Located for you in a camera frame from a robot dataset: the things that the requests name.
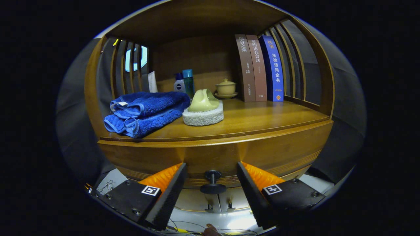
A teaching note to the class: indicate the green scrubber with white pad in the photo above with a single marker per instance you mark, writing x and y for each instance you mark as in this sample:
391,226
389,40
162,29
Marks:
202,105

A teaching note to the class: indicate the folded blue towel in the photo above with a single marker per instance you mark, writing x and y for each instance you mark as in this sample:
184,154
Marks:
147,105

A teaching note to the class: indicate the wooden countertop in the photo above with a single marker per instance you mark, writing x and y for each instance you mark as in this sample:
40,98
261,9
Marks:
262,114

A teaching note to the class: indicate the teal clear bottle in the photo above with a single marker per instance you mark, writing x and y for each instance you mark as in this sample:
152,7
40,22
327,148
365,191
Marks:
188,82

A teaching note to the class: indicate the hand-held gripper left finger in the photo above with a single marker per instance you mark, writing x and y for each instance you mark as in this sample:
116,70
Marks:
170,196

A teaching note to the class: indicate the reddish brown book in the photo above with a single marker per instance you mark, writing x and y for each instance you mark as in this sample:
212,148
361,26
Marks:
257,68

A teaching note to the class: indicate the white card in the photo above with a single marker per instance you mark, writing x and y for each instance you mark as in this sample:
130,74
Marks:
152,83

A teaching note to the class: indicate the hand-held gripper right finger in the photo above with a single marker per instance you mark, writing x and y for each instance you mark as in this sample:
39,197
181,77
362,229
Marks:
252,196

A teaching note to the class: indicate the brown wooden drawer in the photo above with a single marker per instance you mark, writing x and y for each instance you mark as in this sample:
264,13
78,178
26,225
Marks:
213,154

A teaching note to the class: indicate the small white bottle blue cap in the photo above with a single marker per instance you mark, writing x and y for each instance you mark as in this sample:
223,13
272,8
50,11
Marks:
179,86

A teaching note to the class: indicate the wooden cabinet door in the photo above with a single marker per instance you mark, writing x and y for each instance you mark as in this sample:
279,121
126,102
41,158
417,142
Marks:
193,200
236,201

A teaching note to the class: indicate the dark brown book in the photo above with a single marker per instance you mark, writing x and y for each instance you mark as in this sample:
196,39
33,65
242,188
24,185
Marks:
246,68

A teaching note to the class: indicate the blue book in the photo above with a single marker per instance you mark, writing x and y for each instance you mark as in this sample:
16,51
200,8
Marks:
274,68

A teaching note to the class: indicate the brown wooden cabinet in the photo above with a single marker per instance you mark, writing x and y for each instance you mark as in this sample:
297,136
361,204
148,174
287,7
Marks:
197,55

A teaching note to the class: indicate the beige lidded teacup with saucer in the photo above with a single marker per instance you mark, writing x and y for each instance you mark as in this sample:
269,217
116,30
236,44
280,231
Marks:
225,88

